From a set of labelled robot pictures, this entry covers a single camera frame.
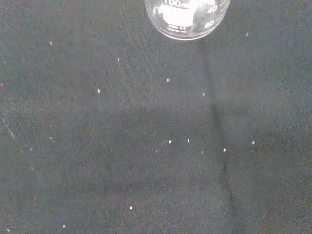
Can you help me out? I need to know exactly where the black bench cloth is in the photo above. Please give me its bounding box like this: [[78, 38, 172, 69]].
[[0, 0, 312, 234]]

